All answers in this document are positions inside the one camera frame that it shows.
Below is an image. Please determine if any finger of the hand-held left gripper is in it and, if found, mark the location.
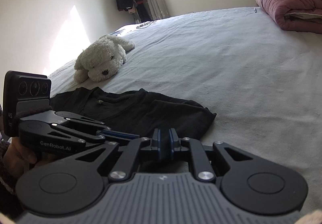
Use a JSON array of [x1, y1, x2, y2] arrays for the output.
[[54, 123, 140, 146], [66, 115, 112, 131]]

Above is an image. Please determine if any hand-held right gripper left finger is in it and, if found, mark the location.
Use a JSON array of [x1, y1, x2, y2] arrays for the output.
[[73, 129, 161, 182]]

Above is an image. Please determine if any person's left hand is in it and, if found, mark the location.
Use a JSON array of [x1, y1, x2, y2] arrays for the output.
[[4, 139, 58, 172]]

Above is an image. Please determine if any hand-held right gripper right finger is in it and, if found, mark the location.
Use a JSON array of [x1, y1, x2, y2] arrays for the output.
[[169, 128, 253, 181]]

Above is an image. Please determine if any white plush dog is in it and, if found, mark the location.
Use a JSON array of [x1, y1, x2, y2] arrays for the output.
[[74, 34, 136, 83]]

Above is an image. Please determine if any person's left forearm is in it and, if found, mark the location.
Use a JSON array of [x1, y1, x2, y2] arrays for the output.
[[0, 139, 26, 214]]

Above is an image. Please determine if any black t-shirt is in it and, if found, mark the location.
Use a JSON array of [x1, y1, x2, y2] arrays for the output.
[[49, 87, 217, 144]]

